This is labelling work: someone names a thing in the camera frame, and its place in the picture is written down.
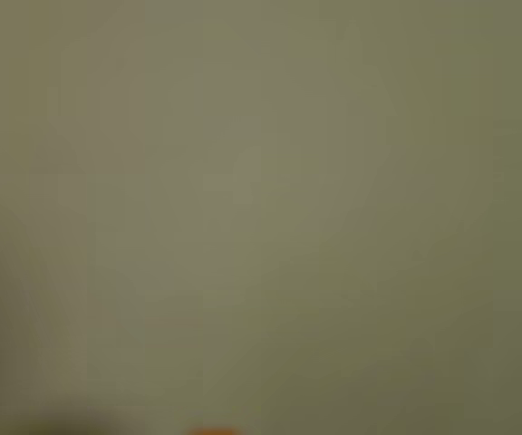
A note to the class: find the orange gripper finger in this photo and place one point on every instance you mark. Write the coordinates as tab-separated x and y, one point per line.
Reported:
213	432

